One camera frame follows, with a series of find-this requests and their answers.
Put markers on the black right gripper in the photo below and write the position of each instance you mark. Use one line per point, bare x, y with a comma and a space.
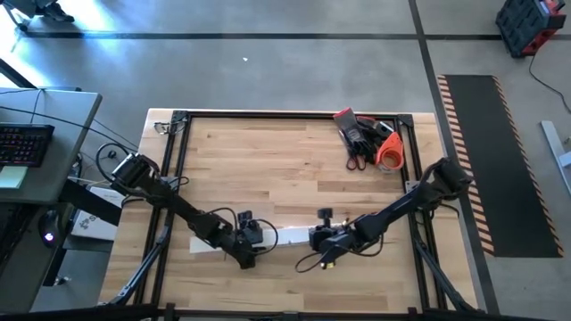
334, 241

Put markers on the black keyboard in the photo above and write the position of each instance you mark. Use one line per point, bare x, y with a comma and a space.
22, 145

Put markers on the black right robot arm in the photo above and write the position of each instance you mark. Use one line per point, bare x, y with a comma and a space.
401, 205

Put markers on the orange tape dispenser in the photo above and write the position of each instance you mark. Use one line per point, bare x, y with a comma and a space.
392, 142

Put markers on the light grey metal beam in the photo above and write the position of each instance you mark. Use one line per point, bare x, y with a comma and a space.
553, 142

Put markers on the black red tool crate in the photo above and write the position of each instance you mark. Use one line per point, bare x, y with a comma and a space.
522, 27

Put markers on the black hazard-striped floor mat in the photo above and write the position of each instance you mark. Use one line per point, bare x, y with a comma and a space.
490, 169

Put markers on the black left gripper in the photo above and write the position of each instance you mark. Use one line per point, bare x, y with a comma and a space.
243, 249

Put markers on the blue aluminium rail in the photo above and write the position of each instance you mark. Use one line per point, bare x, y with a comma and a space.
290, 115

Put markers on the black work glove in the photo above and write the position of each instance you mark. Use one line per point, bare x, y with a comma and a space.
372, 134

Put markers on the green sticky note pad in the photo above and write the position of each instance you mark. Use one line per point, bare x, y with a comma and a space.
11, 177

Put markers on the person's shoe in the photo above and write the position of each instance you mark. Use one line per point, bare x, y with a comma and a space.
58, 11

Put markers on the grey desk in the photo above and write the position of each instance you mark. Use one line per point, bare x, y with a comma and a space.
67, 134

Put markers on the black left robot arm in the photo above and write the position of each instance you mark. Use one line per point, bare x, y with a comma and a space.
178, 205

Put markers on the clear safety glasses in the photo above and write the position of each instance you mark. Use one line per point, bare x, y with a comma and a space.
161, 129

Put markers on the white cardboard box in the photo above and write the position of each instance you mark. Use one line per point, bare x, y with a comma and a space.
96, 225

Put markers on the black computer mouse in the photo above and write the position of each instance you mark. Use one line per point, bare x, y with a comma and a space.
48, 225

